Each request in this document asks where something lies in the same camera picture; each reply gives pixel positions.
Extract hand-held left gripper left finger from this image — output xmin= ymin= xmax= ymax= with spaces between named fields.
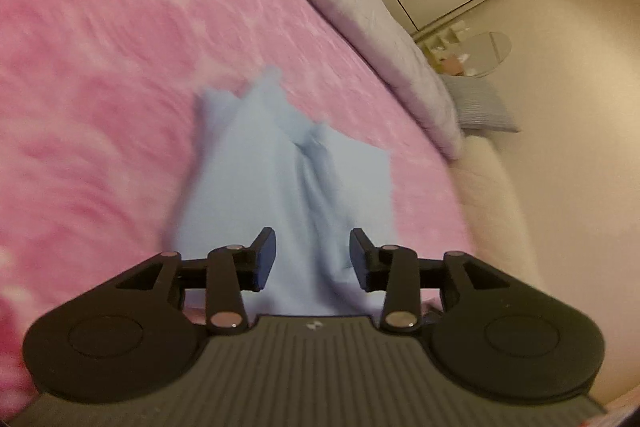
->
xmin=115 ymin=227 xmax=277 ymax=337

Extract grey striped pillow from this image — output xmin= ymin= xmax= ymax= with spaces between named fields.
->
xmin=440 ymin=74 xmax=521 ymax=136

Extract light blue garment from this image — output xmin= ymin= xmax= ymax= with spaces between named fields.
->
xmin=167 ymin=64 xmax=393 ymax=318

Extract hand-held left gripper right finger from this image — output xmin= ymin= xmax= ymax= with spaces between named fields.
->
xmin=349 ymin=227 xmax=517 ymax=334

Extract pink rose print blanket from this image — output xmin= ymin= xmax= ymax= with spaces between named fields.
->
xmin=0 ymin=0 xmax=476 ymax=408

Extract oval mirror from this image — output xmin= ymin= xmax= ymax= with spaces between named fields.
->
xmin=462 ymin=32 xmax=513 ymax=78

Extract cream shelf with small things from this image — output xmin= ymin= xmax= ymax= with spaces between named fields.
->
xmin=415 ymin=19 xmax=476 ymax=76

